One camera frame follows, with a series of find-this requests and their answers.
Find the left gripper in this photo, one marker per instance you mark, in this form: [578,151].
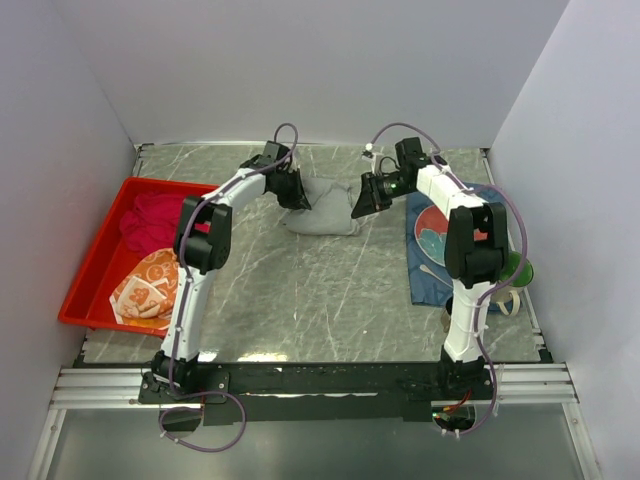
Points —
[296,199]

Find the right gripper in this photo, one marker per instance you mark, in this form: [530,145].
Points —
[370,199]

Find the grey t-shirt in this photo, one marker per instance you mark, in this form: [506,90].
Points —
[330,214]

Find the crimson red garment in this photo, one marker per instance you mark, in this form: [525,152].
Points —
[151,223]

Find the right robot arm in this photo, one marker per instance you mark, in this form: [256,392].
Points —
[476,244]

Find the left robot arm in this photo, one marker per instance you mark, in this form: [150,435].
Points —
[203,245]

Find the red blue decorated plate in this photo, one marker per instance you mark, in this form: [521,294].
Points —
[430,233]

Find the silver spoon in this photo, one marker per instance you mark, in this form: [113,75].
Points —
[425,269]

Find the blue placemat cloth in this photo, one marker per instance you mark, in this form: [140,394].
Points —
[424,290]

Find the small black cup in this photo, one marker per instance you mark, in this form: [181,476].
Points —
[445,318]

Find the green inside floral mug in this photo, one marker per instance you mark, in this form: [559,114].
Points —
[507,299]

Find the orange white patterned cloth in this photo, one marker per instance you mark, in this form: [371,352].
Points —
[146,296]

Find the red plastic bin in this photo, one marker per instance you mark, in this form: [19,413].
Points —
[112,255]

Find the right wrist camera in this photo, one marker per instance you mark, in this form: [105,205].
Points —
[368,151]

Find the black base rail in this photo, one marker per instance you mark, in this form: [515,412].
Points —
[294,391]

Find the aluminium frame rail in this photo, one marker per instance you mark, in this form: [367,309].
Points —
[119,388]

